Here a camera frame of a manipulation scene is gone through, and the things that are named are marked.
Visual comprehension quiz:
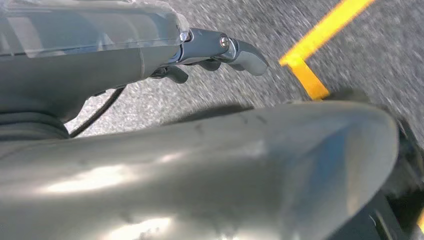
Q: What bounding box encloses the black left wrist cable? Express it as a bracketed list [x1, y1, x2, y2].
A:
[68, 86, 127, 139]

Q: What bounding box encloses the yellow floor tape rectangle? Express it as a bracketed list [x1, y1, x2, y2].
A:
[278, 0, 377, 101]

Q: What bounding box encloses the grey robot body shell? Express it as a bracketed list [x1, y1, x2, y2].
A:
[0, 100, 401, 240]

